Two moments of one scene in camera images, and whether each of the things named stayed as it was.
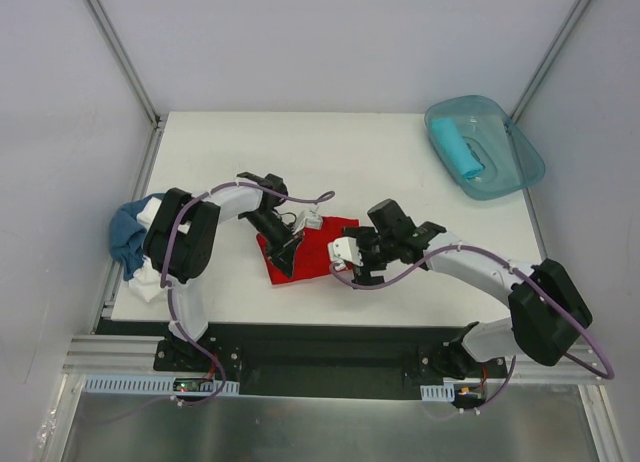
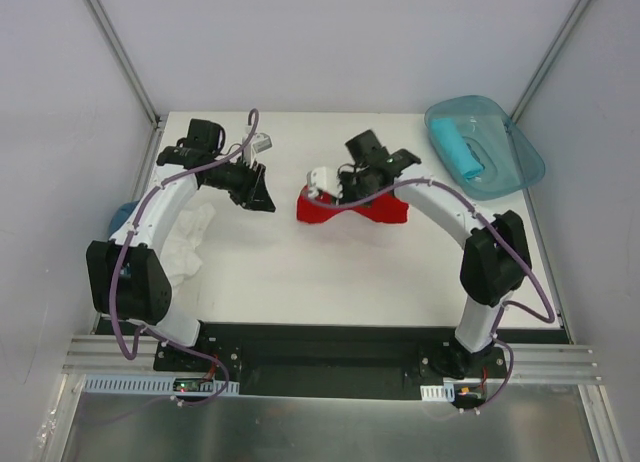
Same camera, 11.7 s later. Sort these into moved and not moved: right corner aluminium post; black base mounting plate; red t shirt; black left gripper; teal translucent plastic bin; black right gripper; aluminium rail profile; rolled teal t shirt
Moved: black left gripper; red t shirt; black right gripper
Not moved: aluminium rail profile; teal translucent plastic bin; rolled teal t shirt; right corner aluminium post; black base mounting plate
